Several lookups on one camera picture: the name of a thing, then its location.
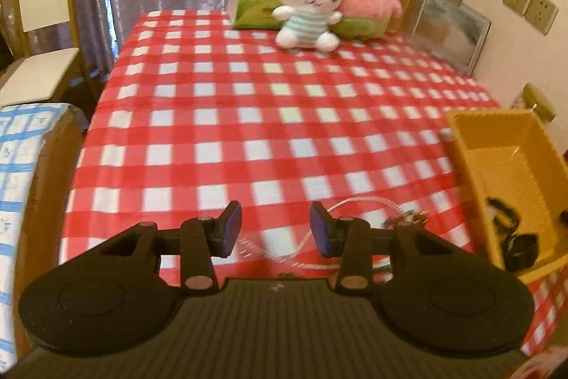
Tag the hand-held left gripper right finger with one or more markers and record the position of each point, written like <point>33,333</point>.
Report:
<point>320,229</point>

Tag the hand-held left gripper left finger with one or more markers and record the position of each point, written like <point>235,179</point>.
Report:
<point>230,228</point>

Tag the yellow plastic tray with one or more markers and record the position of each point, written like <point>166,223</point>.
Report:
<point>497,170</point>

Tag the red white checkered tablecloth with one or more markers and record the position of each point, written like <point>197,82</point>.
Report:
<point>222,117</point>

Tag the blue checkered blanket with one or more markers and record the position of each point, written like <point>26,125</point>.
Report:
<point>17,192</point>

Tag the green tissue box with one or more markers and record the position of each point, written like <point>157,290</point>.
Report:
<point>253,6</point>

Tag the white wooden chair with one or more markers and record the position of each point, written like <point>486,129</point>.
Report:
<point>40,68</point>

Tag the glass jar of nuts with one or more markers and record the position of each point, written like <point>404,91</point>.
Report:
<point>539,99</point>

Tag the red printed clothing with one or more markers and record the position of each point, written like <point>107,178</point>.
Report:
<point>541,365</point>

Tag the wooden bed frame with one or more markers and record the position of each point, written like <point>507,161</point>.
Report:
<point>49,192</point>

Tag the clear picture frame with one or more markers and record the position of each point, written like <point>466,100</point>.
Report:
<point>450,30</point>

